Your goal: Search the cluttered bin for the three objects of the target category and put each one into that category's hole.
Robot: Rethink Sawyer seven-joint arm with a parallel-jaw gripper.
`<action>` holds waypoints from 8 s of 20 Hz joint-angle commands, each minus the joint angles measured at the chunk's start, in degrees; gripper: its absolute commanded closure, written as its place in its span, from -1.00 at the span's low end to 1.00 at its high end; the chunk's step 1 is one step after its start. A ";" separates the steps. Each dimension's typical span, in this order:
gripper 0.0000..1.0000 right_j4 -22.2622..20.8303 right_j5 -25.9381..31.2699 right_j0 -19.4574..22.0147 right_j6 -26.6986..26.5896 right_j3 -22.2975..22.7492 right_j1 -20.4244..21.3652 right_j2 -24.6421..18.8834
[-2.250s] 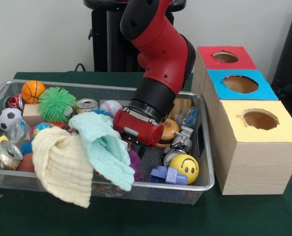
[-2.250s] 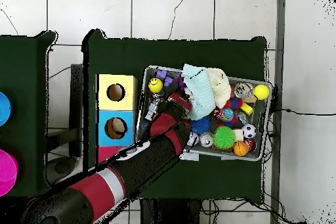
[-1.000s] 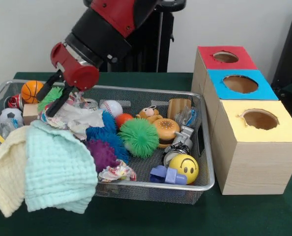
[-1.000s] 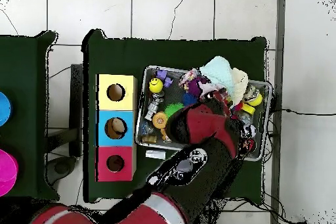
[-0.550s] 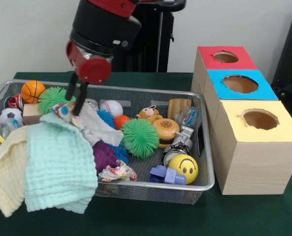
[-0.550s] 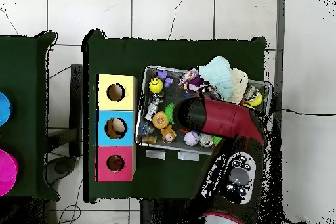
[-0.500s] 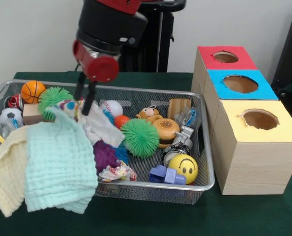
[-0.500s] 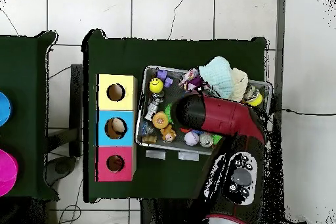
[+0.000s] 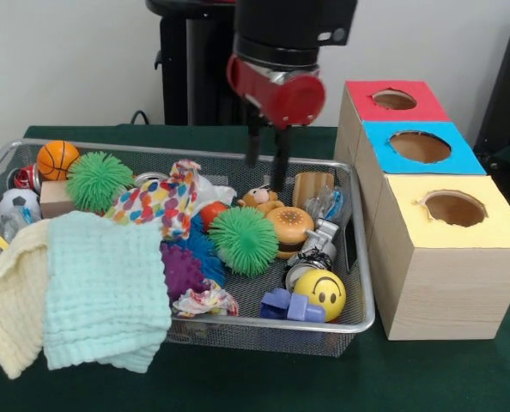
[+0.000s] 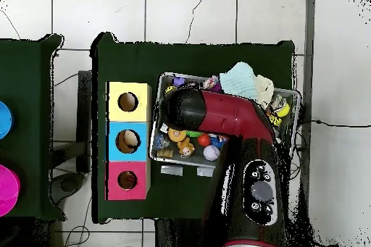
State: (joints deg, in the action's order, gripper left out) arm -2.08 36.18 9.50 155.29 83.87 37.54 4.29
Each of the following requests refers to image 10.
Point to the blue bowl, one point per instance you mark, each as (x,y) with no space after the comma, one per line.
(5,121)

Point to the green spiky ball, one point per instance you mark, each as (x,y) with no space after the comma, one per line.
(194,134)

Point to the purple spiky ball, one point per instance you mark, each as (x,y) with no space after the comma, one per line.
(217,87)

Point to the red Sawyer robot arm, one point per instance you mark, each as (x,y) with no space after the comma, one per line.
(232,113)

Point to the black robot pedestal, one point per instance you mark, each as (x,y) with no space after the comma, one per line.
(179,234)

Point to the white baseball toy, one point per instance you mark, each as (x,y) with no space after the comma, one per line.
(211,153)

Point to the mint waffle cloth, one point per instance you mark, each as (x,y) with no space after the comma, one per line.
(239,80)

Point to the wooden three-hole box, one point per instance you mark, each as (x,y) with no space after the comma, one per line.
(116,113)

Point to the purple plastic toy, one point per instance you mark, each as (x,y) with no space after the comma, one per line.
(178,81)

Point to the tan teddy plush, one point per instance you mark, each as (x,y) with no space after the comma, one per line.
(186,148)

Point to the grey tape strip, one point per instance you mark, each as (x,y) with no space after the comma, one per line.
(171,170)
(205,171)

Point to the yellow plastic block toy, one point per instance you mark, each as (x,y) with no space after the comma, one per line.
(274,119)

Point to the crumpled printed snack wrapper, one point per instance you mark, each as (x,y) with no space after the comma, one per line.
(210,82)

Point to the toy hamburger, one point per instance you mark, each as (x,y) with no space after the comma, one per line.
(177,135)

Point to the silver mesh bin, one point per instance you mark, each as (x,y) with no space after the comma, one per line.
(174,160)

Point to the cream waffle cloth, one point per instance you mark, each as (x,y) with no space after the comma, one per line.
(265,89)

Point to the dark green tablecloth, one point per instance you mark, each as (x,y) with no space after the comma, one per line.
(174,58)

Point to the small red ball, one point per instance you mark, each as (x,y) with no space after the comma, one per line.
(204,140)

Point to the plain yellow ball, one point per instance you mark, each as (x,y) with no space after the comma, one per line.
(284,110)

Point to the magenta bowl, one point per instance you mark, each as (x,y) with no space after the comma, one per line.
(8,190)

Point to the green cloth side table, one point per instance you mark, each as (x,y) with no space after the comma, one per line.
(26,84)

